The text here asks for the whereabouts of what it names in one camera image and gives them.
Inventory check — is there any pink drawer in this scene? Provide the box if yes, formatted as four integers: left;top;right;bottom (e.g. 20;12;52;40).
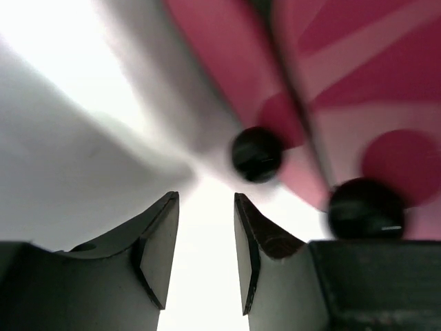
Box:
272;1;440;240
166;1;314;184

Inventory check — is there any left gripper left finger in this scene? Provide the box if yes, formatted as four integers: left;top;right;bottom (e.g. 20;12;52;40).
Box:
1;192;179;330

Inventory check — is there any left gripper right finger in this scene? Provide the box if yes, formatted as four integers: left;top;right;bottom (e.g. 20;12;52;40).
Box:
234;193;440;330

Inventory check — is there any pink bottom drawer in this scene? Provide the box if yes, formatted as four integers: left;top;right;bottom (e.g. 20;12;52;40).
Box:
272;1;440;240

